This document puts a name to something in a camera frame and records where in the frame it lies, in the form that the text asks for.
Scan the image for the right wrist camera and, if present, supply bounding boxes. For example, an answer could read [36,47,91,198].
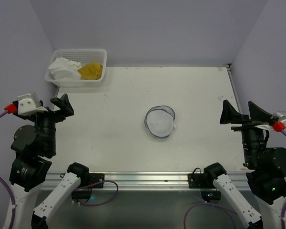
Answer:
[256,111,286,132]

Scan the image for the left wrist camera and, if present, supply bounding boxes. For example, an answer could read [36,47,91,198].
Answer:
[4,92,48,116]

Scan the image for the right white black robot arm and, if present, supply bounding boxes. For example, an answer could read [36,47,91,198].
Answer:
[203,100,286,229]

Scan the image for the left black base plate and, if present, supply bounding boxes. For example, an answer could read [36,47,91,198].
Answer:
[61,173,105,188]

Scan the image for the white bra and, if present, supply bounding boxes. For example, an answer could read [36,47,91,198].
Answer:
[48,57,82,80]

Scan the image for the yellow bra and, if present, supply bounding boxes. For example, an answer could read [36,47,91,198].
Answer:
[78,62,103,80]

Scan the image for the white plastic mesh basket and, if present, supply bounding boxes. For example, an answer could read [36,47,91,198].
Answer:
[45,49,107,87]

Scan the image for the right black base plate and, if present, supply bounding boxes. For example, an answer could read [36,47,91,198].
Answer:
[187,167,215,189]

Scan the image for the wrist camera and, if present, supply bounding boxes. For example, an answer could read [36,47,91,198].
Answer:
[4,92,48,116]
[256,111,286,132]

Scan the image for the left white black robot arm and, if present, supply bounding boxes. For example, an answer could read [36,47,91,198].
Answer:
[3,93,89,229]

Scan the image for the aluminium mounting rail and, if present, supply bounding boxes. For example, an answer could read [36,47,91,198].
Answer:
[41,171,250,191]

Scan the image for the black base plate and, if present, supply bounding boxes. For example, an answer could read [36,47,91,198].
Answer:
[187,167,215,189]
[61,173,105,188]

